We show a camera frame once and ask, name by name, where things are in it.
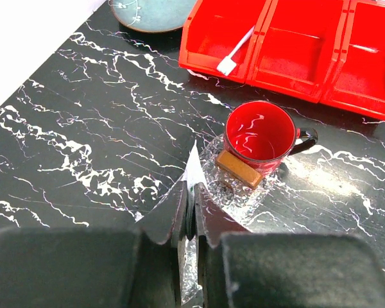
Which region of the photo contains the clear holder with wooden ends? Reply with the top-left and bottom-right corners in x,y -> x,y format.
198,133 -> 283,225

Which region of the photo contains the grey round plate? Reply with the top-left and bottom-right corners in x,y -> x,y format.
108,0 -> 196,33

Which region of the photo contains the red plastic compartment bin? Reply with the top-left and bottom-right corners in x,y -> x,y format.
179,1 -> 385,121

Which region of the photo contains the blue and white toothbrush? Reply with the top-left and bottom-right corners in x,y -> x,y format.
216,26 -> 255,76

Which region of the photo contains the white toothpaste tube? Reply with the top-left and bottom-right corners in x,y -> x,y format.
182,141 -> 207,194

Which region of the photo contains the red translucent cup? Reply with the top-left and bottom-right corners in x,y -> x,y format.
223,101 -> 318,176

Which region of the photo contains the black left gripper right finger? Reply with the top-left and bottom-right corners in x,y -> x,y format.
194,184 -> 385,307

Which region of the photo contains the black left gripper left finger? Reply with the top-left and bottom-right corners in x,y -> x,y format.
0,181 -> 187,307

